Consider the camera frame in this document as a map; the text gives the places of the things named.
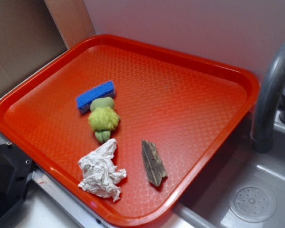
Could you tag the brown wood chip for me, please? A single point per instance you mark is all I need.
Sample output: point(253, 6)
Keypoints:
point(153, 164)

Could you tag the orange plastic tray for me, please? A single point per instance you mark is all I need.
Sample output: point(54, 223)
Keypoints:
point(186, 105)

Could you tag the green plush toy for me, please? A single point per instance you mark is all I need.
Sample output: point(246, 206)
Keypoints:
point(103, 119)

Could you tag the blue sponge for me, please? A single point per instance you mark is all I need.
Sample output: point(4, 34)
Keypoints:
point(84, 100)

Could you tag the crumpled white paper towel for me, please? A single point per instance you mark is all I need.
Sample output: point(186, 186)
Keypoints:
point(99, 174)

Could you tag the wooden board edge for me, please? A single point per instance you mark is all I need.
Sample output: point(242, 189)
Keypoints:
point(72, 20)

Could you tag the grey sink faucet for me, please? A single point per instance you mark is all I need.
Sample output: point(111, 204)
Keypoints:
point(271, 95)

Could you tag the grey plastic sink basin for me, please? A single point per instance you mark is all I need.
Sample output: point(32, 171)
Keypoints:
point(239, 188)

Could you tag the brown cardboard panel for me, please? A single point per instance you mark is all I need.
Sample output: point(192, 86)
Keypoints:
point(29, 39)

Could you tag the black metal bracket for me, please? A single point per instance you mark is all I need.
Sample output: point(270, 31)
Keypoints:
point(15, 173)

